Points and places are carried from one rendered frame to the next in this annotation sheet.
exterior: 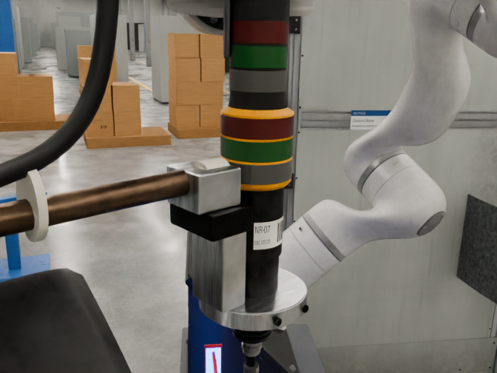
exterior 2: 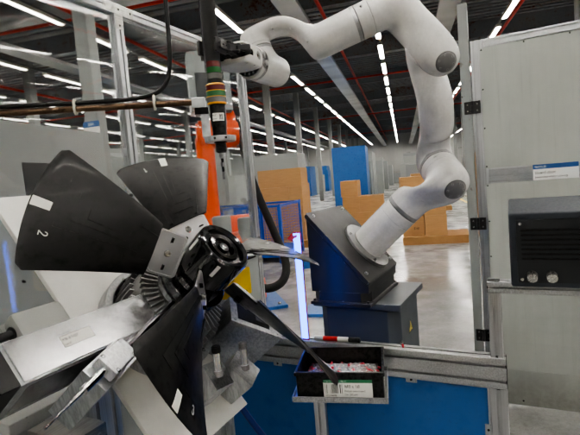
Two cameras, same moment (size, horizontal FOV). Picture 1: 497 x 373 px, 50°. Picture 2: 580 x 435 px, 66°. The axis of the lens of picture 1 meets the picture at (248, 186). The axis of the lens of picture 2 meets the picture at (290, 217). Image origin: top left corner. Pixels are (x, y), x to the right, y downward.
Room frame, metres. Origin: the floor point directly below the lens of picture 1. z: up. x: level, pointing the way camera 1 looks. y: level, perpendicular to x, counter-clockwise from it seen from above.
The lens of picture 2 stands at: (-0.45, -0.71, 1.35)
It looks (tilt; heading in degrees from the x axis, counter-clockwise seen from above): 5 degrees down; 35
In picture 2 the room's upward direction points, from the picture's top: 5 degrees counter-clockwise
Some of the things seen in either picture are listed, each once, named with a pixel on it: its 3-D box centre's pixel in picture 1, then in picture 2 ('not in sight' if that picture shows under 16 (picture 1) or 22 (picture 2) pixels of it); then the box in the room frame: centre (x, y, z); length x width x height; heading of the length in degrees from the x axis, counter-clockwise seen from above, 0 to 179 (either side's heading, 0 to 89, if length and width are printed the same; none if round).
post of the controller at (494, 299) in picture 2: not in sight; (495, 318); (0.74, -0.48, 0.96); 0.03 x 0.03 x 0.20; 8
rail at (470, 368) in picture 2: not in sight; (338, 354); (0.68, -0.05, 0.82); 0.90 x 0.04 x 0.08; 98
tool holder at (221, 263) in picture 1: (242, 236); (214, 120); (0.30, 0.00, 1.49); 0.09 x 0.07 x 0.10; 133
